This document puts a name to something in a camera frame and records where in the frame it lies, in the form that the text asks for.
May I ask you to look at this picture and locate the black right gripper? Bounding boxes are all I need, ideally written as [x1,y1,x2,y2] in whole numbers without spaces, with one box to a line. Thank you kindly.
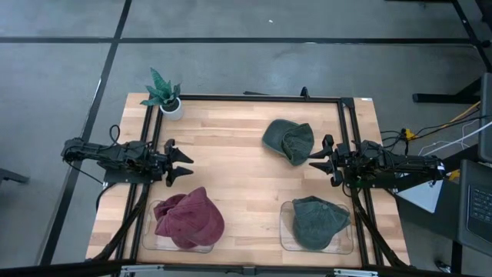
[307,133,353,189]

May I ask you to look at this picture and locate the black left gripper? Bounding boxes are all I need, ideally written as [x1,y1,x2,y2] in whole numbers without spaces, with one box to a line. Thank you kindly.
[151,138,195,189]

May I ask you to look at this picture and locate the maroon cap with buckle strap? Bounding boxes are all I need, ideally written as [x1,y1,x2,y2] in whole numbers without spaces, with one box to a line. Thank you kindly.
[163,186,226,249]

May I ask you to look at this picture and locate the green cap smooth crown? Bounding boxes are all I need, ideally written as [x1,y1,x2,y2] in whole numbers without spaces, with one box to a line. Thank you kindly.
[291,195,352,251]

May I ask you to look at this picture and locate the green plant in white pot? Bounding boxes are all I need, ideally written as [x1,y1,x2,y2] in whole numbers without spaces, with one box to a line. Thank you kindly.
[139,67,185,121]

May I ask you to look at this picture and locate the clear plastic bin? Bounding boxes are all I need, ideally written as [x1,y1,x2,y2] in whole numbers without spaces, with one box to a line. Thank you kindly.
[141,199,216,255]
[279,200,354,255]

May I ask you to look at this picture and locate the white paper sheet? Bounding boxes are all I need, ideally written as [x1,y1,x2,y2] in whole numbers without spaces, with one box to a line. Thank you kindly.
[395,179,443,215]

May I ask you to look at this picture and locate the black crossbeam with silver brackets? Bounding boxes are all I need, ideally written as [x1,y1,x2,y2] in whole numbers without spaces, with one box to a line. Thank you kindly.
[0,259,492,277]

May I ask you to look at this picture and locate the black desk leg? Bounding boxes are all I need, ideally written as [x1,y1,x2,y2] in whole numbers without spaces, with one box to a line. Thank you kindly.
[413,76,484,105]

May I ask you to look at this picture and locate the dark grey laptop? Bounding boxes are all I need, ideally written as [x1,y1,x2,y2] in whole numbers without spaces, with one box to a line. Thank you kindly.
[457,159,492,255]

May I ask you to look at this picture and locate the dark monitor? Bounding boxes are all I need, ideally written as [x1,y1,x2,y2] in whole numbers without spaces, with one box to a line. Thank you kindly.
[478,72,492,162]

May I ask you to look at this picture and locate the grey chair foot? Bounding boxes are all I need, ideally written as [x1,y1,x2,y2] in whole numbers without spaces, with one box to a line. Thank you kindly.
[0,165,30,185]

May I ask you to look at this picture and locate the black furniture base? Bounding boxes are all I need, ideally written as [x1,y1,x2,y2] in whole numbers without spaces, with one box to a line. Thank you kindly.
[451,0,492,72]

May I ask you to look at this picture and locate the black cable bundle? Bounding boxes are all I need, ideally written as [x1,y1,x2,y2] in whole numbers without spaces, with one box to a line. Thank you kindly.
[380,115,481,152]

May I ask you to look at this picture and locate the black cable loop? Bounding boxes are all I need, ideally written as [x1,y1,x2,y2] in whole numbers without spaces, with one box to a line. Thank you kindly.
[108,124,121,146]

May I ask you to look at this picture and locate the black aluminium table frame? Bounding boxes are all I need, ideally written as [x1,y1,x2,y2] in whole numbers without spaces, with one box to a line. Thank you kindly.
[91,86,411,270]

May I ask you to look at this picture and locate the yellow cable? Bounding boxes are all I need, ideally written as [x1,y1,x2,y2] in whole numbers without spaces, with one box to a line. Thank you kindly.
[403,100,481,140]

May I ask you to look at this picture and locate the thin black cable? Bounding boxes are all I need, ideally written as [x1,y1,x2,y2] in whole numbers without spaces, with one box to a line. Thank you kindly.
[63,159,112,211]

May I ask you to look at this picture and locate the white cable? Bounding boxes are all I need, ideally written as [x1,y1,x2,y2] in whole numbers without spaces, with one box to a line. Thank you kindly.
[417,121,492,157]

